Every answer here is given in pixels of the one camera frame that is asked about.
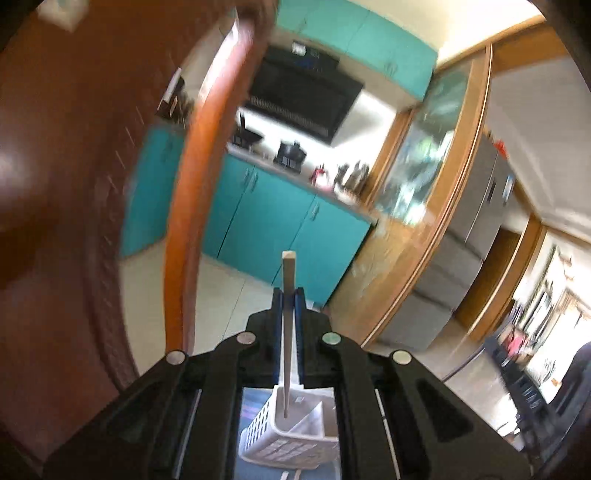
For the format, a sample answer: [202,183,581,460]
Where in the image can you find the teal kitchen cabinets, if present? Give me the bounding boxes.
[120,123,375,305]
[276,1,437,109]

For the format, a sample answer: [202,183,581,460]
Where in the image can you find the wooden glass sliding door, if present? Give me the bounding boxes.
[328,46,493,347]

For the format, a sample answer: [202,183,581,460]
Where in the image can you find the beige wooden chopstick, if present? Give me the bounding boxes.
[281,251,297,419]

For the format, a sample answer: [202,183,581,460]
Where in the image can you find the blue striped towel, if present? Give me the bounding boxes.
[233,385,342,479]

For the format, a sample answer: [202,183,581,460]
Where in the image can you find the black cooking pot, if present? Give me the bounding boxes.
[273,142,307,173]

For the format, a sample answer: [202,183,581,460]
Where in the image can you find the teal upper kitchen cabinets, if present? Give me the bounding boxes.
[276,1,437,109]

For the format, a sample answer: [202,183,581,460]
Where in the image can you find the black range hood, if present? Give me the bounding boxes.
[245,46,363,144]

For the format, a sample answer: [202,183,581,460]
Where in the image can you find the silver refrigerator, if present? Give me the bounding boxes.
[379,135,515,351]

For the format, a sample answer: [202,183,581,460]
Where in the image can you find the teal lower kitchen cabinets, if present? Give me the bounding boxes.
[120,123,375,305]

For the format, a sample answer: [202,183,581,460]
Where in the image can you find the carved brown wooden chair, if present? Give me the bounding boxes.
[1,1,279,469]

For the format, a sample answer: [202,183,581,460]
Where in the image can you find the black wok pan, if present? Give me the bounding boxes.
[230,113,263,150]

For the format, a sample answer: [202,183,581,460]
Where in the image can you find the white plastic utensil basket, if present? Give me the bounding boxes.
[238,385,339,470]

